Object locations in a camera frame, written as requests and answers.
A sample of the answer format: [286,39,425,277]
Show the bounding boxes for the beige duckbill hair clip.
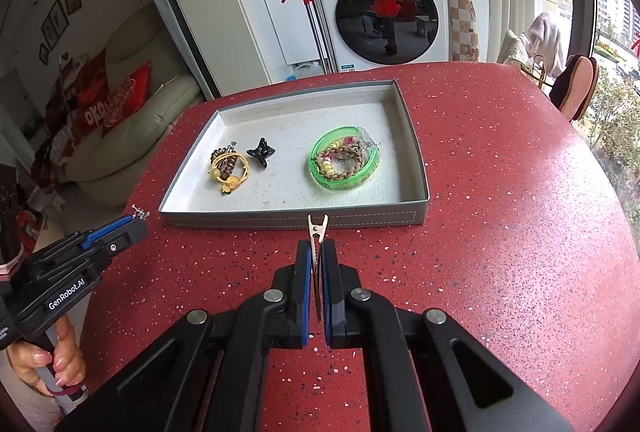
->
[307,215,329,323]

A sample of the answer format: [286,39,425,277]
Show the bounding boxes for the silver star hair clip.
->
[131,205,150,221]

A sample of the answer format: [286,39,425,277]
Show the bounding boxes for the green glitter bangle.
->
[308,126,381,191]

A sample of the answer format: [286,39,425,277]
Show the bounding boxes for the yellow hair tie with beads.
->
[207,150,252,197]

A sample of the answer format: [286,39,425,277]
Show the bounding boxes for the black claw hair clip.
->
[246,137,276,169]

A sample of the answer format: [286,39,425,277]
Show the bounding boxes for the pink yellow beaded bracelet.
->
[316,136,367,181]

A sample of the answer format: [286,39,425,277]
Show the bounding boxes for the brown spiral hair tie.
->
[209,147,246,181]

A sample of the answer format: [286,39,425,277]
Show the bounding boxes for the braided tan hair band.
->
[314,137,368,181]

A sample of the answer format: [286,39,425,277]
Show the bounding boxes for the grey jewelry tray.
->
[158,80,430,230]

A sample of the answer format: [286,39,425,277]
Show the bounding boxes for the person's left hand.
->
[6,315,86,397]

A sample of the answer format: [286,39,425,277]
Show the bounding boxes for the cream leather sofa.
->
[64,4,204,207]

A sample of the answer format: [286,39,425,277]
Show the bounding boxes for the red embroidered cushion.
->
[101,61,152,137]

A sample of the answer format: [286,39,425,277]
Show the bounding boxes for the lower white washing machine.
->
[320,0,450,73]

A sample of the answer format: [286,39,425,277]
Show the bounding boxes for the checkered rolled mat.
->
[447,0,480,62]

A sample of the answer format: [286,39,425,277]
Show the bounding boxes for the brown wooden chair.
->
[549,54,599,121]

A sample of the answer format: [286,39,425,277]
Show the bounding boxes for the white cloth on chair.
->
[524,12,566,78]

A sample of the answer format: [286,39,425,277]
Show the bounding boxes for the red handled mop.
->
[281,0,331,75]

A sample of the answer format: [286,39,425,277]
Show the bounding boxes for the framed wall pictures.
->
[39,0,82,65]

